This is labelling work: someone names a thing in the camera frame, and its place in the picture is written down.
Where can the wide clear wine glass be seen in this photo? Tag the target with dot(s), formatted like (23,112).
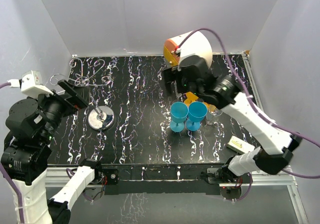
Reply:
(212,116)

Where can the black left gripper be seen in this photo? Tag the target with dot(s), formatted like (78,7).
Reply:
(79,95)

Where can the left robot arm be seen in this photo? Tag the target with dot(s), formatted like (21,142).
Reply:
(32,123)

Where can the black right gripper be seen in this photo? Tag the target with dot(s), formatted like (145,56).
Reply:
(171,75)

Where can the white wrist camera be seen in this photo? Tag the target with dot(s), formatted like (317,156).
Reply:
(188,48)
(30,84)

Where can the blue wine glass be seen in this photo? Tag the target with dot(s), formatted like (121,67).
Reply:
(196,113)
(178,112)

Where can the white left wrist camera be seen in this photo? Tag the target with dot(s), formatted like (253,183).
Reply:
(30,84)

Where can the round white drawer cabinet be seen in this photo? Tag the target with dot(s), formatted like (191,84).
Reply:
(197,44)

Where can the small yellow white box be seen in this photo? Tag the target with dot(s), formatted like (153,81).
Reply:
(239,146)

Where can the yellow wine glass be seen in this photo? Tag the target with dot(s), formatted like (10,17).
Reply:
(190,98)
(210,108)

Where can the chrome wine glass rack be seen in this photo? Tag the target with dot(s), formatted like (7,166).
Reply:
(101,117)

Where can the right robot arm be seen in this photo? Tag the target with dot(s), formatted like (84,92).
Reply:
(225,93)

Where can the aluminium frame rail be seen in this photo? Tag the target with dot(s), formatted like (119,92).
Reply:
(141,135)

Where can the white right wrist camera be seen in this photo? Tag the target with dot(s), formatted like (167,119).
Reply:
(188,48)

